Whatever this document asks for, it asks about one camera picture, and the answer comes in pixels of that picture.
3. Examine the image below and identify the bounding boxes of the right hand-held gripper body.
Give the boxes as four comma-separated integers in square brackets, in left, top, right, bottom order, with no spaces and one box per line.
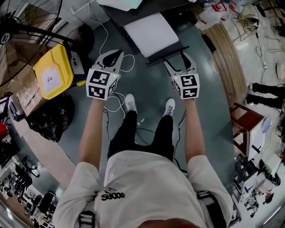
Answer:
[170,67,200,102]

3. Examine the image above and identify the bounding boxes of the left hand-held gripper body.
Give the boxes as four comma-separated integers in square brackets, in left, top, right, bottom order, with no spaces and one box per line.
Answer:
[85,64,122,102]

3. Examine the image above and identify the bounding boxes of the person's left forearm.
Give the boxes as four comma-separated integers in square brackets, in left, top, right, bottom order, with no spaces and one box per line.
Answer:
[79,98,106,166]

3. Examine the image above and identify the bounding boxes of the person's right forearm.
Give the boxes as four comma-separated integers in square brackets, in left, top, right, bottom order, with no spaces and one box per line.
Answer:
[184,99,207,165]

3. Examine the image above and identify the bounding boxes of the person's right white shoe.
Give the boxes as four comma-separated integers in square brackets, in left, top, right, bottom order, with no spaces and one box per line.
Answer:
[162,98,176,118]

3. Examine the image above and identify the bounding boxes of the person's white shoe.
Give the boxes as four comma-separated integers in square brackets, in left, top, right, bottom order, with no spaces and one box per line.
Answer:
[124,93,138,114]
[162,98,176,118]

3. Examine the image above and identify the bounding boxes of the black rectangular pad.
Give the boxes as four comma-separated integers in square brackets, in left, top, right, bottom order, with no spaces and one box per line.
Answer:
[201,34,217,53]

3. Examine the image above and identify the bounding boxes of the long wooden slatted board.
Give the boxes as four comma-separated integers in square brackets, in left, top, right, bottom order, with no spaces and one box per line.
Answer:
[200,23,248,105]

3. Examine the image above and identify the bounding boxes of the person's left white shoe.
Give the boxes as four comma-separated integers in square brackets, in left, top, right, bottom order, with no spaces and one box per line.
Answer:
[124,93,138,114]

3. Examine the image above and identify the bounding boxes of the clear water jug red cap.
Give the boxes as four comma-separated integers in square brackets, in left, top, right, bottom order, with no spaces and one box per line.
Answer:
[210,2,230,23]
[195,8,220,31]

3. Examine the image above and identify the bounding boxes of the black bin with yellow lid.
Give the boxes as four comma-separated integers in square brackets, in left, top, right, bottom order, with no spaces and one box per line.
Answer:
[33,41,86,100]

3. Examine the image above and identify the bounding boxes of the black garbage bag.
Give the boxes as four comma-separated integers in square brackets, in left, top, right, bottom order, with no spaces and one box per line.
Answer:
[26,94,75,143]

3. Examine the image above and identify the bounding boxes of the person's black trousers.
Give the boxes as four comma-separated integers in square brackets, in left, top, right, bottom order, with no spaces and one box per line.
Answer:
[108,110,175,162]

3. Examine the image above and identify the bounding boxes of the wooden table with white board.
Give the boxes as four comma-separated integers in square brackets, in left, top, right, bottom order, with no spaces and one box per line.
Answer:
[229,102,273,160]

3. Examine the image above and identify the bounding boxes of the labelled brown cardboard box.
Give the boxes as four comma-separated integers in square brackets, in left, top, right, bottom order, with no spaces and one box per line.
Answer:
[16,70,49,117]

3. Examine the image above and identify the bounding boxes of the pale blue round lid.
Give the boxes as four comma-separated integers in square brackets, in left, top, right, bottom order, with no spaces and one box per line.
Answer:
[261,117,273,134]

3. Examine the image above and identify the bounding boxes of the red round object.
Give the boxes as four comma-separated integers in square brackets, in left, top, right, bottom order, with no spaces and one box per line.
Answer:
[0,122,9,137]

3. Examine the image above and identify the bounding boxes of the person's white t-shirt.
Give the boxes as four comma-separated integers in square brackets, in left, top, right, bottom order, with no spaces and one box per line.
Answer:
[52,150,234,228]

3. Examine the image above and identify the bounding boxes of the white cable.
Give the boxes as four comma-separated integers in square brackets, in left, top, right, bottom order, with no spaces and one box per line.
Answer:
[88,0,136,113]

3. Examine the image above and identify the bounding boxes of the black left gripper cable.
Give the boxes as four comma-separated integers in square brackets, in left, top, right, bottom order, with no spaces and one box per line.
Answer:
[103,109,112,141]

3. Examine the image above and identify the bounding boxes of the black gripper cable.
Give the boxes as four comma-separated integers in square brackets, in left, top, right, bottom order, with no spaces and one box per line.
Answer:
[173,110,188,171]
[103,109,112,141]

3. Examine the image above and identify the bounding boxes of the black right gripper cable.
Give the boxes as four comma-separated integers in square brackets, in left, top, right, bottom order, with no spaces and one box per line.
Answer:
[173,110,188,171]

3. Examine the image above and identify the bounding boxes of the pale yellow wire stand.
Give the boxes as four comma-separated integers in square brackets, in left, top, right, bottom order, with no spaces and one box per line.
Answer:
[231,4,260,43]

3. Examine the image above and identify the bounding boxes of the large black pedestal fan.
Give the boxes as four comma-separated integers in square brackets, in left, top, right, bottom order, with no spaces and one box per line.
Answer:
[0,0,77,88]

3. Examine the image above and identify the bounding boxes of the black and white harness strap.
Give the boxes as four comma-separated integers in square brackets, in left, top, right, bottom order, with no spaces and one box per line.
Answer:
[197,190,224,228]
[78,210,96,228]

